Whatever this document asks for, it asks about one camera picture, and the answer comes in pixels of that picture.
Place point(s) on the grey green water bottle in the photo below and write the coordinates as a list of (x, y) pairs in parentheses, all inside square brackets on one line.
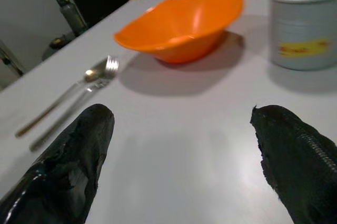
[(69, 12)]

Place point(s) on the orange plastic bowl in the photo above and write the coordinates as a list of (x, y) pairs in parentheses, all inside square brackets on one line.
[(181, 32)]

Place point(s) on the grey mug with yellow print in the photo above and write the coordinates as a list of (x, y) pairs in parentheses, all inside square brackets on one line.
[(302, 24)]

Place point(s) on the silver fork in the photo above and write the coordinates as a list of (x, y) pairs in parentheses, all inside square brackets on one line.
[(79, 100)]

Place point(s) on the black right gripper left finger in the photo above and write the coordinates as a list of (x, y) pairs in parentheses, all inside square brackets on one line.
[(65, 168)]

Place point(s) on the silver spoon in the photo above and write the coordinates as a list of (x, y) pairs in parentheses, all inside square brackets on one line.
[(58, 100)]

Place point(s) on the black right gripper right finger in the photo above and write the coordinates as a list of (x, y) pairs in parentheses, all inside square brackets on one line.
[(297, 161)]

